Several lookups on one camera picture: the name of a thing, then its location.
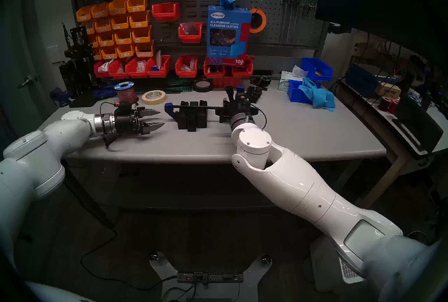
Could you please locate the black tape roll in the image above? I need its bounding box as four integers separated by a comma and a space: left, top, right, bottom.
193, 79, 214, 93

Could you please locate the red black wire spool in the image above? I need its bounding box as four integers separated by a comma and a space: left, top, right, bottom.
379, 96, 399, 113

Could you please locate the red wire spool blue label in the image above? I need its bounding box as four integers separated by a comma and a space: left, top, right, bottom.
114, 81, 139, 104

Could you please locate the silver door handle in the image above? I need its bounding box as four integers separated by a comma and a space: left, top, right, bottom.
17, 73, 41, 89

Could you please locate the grey pegboard back panel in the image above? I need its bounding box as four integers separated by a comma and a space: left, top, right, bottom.
68, 0, 329, 57

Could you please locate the white air purifier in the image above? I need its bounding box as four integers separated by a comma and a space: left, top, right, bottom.
310, 235, 364, 291

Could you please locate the black power strip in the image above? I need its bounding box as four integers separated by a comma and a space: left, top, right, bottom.
177, 271, 244, 283

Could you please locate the dark blue equipment box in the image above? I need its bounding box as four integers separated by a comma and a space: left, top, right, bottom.
345, 63, 399, 97

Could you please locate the white side desk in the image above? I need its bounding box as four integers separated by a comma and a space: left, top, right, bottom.
338, 79, 448, 214

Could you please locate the orange wire reel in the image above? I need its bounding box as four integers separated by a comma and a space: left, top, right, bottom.
248, 8, 267, 34

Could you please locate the red plastic storage bin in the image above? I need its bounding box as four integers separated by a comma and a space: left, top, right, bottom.
93, 61, 111, 78
175, 55, 198, 78
204, 58, 226, 79
231, 56, 254, 78
145, 55, 171, 78
108, 59, 129, 79
152, 2, 181, 22
125, 58, 149, 79
178, 22, 203, 44

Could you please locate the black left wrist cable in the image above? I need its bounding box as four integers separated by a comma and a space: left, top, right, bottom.
100, 102, 123, 147

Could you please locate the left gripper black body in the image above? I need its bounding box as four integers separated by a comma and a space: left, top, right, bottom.
114, 106, 143, 136

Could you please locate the cream masking tape roll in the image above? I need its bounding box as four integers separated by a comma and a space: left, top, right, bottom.
141, 90, 167, 106

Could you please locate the blue hand tool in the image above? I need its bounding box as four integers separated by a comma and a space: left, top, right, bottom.
92, 83, 119, 100

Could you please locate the black coiled floor cable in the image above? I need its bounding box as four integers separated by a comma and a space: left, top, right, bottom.
406, 230, 433, 246

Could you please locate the black power cable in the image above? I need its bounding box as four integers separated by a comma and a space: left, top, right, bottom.
80, 200, 179, 291

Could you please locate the green cutting mat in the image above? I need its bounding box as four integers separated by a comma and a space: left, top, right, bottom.
135, 76, 195, 93

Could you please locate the blue microfiber cloth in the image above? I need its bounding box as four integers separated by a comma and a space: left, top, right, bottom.
298, 77, 336, 112

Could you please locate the red nested bin stack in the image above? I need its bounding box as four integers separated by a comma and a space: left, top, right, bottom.
212, 76, 243, 89

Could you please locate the printed brown cardboard box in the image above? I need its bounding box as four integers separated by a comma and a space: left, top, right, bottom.
376, 83, 402, 99

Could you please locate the blue cleaning cloths box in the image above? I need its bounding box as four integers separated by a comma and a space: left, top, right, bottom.
206, 5, 252, 66

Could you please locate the grey door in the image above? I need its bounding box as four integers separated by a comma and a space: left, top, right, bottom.
0, 0, 58, 146

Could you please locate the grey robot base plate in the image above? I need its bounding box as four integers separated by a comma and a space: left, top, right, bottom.
150, 252, 272, 302

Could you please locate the green white tissue box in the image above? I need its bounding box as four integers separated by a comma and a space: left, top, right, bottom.
278, 65, 309, 92

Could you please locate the black flat equipment case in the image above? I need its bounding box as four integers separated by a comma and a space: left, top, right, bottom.
392, 95, 444, 153

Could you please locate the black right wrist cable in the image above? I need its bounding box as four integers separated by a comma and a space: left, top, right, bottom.
250, 104, 267, 130

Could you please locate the blue plastic storage bin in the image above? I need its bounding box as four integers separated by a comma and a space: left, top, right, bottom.
302, 57, 333, 82
287, 80, 321, 102

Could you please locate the white robot torso shell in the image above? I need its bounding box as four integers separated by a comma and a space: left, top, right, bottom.
26, 282, 95, 302

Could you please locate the white wall switch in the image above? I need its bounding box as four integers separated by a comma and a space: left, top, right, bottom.
47, 45, 63, 64

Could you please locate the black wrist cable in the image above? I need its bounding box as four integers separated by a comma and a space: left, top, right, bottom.
100, 102, 123, 147
250, 104, 267, 130

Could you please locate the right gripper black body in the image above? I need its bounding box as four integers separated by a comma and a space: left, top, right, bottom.
215, 96, 261, 123

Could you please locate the black wired electronics module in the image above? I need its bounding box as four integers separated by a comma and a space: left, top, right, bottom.
250, 75, 272, 90

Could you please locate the small blue bench vise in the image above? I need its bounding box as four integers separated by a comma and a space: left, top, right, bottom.
49, 87, 74, 108

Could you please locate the blue black bar clamp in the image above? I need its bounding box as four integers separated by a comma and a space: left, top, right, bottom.
164, 86, 246, 123

